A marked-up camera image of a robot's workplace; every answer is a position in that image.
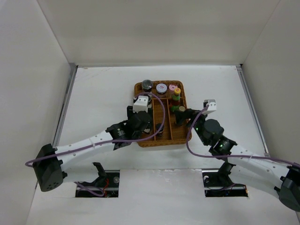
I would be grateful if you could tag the white-lid sauce jar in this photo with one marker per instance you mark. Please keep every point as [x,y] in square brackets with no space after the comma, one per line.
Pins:
[161,90]

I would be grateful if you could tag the left aluminium table rail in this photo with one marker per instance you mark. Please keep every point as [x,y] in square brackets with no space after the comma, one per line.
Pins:
[65,103]

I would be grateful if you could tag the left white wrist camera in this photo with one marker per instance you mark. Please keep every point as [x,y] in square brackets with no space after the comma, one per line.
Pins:
[140,104]

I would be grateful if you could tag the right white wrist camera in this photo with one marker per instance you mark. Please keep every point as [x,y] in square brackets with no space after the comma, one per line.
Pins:
[211,106]

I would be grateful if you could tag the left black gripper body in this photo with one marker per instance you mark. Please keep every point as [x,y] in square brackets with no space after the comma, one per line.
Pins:
[137,136]

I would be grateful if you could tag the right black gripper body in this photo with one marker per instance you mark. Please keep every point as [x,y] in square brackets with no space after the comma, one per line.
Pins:
[198,124]

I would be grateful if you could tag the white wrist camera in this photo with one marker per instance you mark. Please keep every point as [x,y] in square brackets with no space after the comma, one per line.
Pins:
[140,104]
[211,106]

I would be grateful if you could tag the right aluminium table rail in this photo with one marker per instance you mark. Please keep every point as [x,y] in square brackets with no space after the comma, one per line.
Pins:
[252,109]

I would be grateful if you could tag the black-top salt grinder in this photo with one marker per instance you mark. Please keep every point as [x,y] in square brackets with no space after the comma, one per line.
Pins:
[147,86]

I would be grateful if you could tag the black-cap pepper jar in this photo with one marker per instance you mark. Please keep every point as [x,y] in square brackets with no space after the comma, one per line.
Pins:
[160,130]

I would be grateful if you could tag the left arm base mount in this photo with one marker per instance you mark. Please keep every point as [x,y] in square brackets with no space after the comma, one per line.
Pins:
[104,185]

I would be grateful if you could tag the aluminium table rail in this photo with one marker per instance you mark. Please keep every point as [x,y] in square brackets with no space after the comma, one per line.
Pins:
[252,109]
[65,103]

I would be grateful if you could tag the yellow-label oil bottle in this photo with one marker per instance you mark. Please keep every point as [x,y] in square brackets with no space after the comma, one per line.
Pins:
[181,109]

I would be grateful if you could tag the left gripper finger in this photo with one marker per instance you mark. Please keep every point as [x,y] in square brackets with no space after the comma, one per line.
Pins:
[129,112]
[150,112]

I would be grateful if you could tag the silver-lid jar white beads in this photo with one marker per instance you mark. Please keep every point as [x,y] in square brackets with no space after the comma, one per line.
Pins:
[147,130]

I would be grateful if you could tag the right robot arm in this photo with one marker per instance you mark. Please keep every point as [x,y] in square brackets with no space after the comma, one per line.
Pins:
[274,176]

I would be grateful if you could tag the green-label chili sauce bottle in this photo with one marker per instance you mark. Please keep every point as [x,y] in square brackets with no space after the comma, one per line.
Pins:
[175,100]

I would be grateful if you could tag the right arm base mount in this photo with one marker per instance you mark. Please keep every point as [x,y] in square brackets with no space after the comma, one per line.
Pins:
[218,184]

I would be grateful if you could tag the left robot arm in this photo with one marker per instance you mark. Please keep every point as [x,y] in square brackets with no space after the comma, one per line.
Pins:
[51,164]

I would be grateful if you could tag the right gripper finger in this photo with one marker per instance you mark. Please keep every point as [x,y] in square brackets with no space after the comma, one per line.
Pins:
[180,116]
[190,111]

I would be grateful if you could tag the pink-cap spice shaker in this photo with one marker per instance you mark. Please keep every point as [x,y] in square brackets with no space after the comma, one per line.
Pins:
[171,89]

